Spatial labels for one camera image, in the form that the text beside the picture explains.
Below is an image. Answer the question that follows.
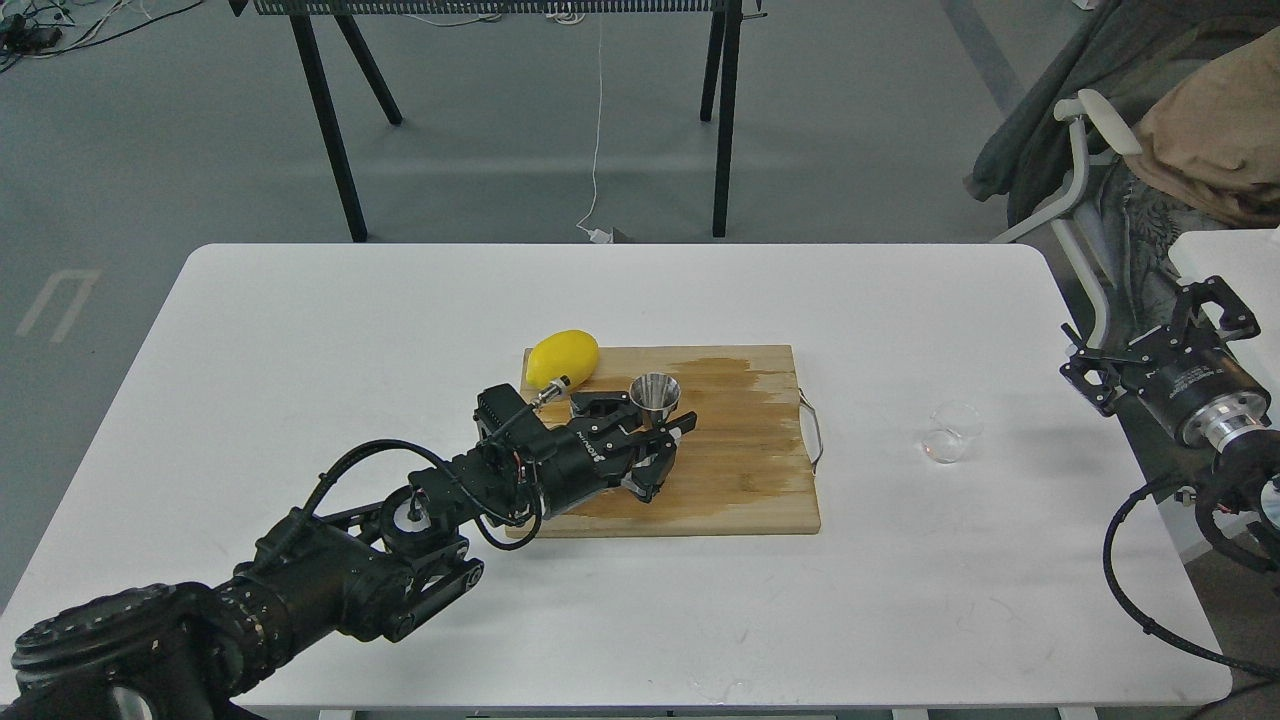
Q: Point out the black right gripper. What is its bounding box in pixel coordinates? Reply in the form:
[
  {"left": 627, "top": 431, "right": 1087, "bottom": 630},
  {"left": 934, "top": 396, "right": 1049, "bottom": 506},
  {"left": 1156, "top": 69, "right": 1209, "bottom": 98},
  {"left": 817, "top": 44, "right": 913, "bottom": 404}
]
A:
[{"left": 1059, "top": 275, "right": 1271, "bottom": 448}]

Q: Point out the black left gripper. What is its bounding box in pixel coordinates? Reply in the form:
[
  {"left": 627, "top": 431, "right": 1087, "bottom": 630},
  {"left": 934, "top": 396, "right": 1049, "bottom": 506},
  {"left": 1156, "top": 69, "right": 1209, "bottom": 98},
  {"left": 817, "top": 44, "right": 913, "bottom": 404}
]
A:
[{"left": 530, "top": 391, "right": 698, "bottom": 519}]

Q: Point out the steel double jigger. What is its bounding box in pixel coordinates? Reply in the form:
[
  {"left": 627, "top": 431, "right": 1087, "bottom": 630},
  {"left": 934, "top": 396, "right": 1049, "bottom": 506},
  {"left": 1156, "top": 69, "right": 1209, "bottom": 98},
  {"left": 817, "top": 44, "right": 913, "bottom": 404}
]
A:
[{"left": 628, "top": 372, "right": 682, "bottom": 429}]

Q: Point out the small clear glass beaker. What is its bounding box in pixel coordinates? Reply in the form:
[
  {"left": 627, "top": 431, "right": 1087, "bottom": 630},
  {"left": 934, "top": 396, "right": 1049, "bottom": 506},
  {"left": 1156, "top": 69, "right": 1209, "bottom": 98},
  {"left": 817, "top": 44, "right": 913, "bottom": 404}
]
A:
[{"left": 922, "top": 401, "right": 986, "bottom": 464}]

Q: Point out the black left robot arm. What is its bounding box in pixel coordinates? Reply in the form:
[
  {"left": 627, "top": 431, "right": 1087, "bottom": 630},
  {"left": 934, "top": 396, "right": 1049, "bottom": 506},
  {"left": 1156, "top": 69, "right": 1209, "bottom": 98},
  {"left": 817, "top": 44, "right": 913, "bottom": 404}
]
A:
[{"left": 3, "top": 373, "right": 698, "bottom": 719}]

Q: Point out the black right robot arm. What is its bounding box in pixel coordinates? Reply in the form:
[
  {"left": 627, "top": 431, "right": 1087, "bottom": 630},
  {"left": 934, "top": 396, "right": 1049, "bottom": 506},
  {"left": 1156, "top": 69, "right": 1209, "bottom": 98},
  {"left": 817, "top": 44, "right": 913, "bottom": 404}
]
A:
[{"left": 1060, "top": 275, "right": 1279, "bottom": 680}]

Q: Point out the yellow lemon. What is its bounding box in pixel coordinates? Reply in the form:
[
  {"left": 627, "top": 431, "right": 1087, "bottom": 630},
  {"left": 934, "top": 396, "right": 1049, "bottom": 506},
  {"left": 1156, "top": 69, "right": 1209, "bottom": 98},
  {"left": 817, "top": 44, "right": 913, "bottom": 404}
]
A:
[{"left": 524, "top": 329, "right": 600, "bottom": 391}]

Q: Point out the wooden cutting board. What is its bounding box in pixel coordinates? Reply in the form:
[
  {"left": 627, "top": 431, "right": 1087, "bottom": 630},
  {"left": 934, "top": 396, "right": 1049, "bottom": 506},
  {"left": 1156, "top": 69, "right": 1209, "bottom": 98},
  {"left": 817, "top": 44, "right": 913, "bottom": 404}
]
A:
[{"left": 541, "top": 345, "right": 820, "bottom": 538}]

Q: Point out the white side table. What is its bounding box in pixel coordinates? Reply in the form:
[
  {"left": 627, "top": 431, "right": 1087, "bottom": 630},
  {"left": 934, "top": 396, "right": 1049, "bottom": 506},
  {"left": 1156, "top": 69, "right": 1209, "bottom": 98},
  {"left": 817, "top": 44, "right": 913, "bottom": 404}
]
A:
[{"left": 1170, "top": 229, "right": 1279, "bottom": 340}]

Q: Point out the seated person in brown shirt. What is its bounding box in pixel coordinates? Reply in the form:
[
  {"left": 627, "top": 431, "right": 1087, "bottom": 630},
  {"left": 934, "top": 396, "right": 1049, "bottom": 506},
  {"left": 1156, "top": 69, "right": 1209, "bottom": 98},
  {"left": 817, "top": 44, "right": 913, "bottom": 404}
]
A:
[{"left": 965, "top": 0, "right": 1280, "bottom": 231}]

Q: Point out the white office chair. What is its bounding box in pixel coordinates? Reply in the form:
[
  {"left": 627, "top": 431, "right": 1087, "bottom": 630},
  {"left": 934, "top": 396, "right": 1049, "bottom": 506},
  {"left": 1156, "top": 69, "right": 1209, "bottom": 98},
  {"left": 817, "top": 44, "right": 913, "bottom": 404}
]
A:
[{"left": 989, "top": 88, "right": 1142, "bottom": 348}]

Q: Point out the white hanging cable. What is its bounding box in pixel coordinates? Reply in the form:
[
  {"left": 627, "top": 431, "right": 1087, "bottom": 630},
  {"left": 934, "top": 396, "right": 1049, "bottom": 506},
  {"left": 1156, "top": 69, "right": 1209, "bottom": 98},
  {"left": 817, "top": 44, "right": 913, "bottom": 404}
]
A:
[{"left": 573, "top": 15, "right": 614, "bottom": 243}]

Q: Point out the black metal frame table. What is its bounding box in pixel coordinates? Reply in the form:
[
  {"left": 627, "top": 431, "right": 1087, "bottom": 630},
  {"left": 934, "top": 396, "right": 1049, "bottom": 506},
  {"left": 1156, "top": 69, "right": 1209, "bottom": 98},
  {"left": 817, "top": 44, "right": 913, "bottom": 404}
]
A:
[{"left": 229, "top": 1, "right": 765, "bottom": 243}]

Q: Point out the floor cables bundle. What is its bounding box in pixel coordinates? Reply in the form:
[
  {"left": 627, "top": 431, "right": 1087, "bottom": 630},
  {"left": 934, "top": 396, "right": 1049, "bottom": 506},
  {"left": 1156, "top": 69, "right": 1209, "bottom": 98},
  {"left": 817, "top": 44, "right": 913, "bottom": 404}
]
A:
[{"left": 0, "top": 0, "right": 206, "bottom": 69}]

